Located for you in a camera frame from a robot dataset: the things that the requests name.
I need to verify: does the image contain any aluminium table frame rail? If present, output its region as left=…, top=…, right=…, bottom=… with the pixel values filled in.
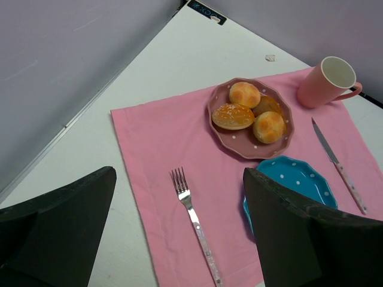
left=1, top=1, right=181, bottom=199

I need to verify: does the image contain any pink cloth placemat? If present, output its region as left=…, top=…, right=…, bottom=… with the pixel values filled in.
left=111, top=69, right=382, bottom=286

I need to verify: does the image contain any left corner label sticker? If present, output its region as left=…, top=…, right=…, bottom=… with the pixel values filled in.
left=187, top=0, right=227, bottom=26

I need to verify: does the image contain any round bread roll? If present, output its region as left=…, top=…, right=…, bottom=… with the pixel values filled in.
left=253, top=111, right=286, bottom=144
left=229, top=81, right=261, bottom=109

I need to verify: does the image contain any mauve polka dot plate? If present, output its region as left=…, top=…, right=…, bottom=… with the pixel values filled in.
left=206, top=78, right=294, bottom=160

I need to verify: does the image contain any dark brown flat bread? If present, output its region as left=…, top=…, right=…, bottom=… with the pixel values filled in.
left=252, top=96, right=285, bottom=120

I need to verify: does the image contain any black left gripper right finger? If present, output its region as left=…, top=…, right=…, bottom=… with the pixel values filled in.
left=243, top=168, right=382, bottom=286

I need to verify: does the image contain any knife with pink handle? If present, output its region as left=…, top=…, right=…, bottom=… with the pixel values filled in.
left=311, top=118, right=368, bottom=215

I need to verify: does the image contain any small white debris scrap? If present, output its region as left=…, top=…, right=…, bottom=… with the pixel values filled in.
left=265, top=54, right=275, bottom=62

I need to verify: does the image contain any sesame seed bun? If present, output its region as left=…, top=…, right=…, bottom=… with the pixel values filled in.
left=211, top=103, right=255, bottom=130

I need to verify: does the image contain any blue polka dot plate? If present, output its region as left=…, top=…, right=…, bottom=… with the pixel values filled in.
left=242, top=155, right=339, bottom=237

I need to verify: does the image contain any fork with pink handle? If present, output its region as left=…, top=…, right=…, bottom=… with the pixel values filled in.
left=171, top=167, right=223, bottom=286

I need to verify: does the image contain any pink mug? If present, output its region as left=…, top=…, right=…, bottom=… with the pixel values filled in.
left=297, top=56, right=363, bottom=108

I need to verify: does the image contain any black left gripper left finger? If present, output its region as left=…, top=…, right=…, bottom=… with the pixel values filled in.
left=1, top=166, right=117, bottom=286

